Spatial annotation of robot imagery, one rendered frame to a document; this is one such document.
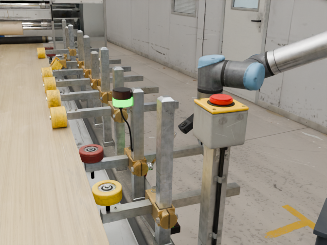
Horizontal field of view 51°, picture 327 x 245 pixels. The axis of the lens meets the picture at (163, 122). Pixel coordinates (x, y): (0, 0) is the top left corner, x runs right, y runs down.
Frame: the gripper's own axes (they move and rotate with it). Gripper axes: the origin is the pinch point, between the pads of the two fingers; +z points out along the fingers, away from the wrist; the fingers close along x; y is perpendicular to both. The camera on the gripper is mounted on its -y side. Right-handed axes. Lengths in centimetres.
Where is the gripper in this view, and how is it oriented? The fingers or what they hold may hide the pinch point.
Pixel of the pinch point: (202, 153)
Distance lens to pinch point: 131.7
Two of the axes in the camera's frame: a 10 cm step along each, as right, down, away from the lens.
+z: 0.1, 9.3, 3.7
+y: 9.4, -1.4, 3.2
